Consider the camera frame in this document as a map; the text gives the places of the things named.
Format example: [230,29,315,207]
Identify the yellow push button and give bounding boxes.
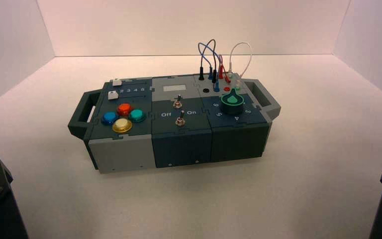
[112,119,133,134]

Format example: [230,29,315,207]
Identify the green push button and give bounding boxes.
[128,109,147,123]

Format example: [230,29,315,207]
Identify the red push button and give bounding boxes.
[116,103,133,117]

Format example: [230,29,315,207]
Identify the blue push button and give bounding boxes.
[101,111,119,126]

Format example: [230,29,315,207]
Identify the grey and teal control box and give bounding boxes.
[67,76,282,174]

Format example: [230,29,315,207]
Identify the green rotary knob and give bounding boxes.
[220,88,245,115]

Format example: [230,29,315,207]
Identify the blue jumper wire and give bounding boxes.
[197,42,221,92]

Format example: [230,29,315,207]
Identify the black jumper wire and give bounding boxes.
[198,39,218,84]

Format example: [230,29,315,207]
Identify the red jumper wire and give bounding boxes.
[217,54,231,84]

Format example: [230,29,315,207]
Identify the white jumper wire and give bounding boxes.
[228,42,253,91]

